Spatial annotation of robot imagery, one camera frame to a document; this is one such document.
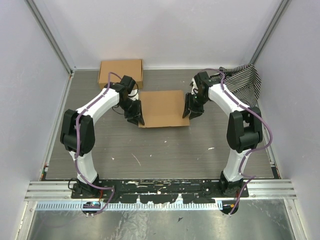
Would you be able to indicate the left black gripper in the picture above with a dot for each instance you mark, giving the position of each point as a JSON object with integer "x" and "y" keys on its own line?
{"x": 137, "y": 113}

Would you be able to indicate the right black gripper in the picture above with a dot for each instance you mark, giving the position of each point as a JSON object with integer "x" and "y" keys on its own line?
{"x": 188, "y": 106}

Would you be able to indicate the cardboard box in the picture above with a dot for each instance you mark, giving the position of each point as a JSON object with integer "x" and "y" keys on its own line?
{"x": 161, "y": 109}
{"x": 129, "y": 67}

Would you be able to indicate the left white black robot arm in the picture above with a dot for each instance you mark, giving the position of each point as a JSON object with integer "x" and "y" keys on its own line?
{"x": 78, "y": 130}

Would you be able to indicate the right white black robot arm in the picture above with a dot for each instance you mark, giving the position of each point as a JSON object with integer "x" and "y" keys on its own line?
{"x": 244, "y": 128}

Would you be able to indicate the folded closed cardboard box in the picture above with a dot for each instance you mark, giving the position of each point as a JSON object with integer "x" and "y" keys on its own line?
{"x": 129, "y": 67}

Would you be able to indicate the black white striped cloth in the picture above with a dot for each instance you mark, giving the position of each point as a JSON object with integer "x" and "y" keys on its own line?
{"x": 244, "y": 82}

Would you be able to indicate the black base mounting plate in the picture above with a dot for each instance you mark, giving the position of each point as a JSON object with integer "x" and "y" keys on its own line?
{"x": 110, "y": 193}

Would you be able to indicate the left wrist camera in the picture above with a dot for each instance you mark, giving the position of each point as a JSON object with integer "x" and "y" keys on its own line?
{"x": 128, "y": 82}

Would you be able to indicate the aluminium front rail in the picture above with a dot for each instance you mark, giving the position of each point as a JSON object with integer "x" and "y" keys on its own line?
{"x": 256, "y": 188}

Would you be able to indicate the white slotted cable duct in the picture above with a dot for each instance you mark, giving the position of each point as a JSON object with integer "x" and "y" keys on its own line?
{"x": 83, "y": 205}

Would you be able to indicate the right aluminium corner post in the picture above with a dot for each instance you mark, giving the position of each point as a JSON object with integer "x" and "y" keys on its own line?
{"x": 276, "y": 17}

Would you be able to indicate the aluminium corner post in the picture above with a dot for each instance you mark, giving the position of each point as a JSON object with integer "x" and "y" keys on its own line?
{"x": 48, "y": 34}
{"x": 276, "y": 17}

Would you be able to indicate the left aluminium corner post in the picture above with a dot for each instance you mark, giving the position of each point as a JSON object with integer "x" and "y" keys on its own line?
{"x": 48, "y": 34}

